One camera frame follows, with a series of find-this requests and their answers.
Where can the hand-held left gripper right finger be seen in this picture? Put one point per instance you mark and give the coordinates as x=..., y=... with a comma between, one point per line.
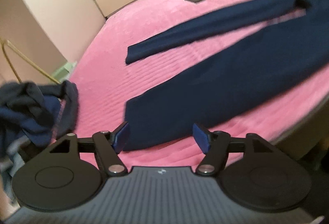
x=203, y=137

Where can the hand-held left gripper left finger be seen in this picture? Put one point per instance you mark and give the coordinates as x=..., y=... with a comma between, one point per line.
x=120, y=137

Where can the navy pants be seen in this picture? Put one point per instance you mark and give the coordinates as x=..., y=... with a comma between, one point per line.
x=218, y=85

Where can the pile of dark clothes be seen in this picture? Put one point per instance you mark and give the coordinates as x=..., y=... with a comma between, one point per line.
x=25, y=108

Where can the gold metal clothes rack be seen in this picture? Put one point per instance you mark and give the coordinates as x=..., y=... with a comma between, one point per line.
x=23, y=59

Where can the green box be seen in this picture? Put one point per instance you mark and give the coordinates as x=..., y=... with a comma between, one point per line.
x=64, y=70

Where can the pink bed blanket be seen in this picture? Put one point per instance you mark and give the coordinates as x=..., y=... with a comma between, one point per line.
x=154, y=33

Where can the wooden bed frame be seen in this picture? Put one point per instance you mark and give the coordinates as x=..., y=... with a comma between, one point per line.
x=303, y=134

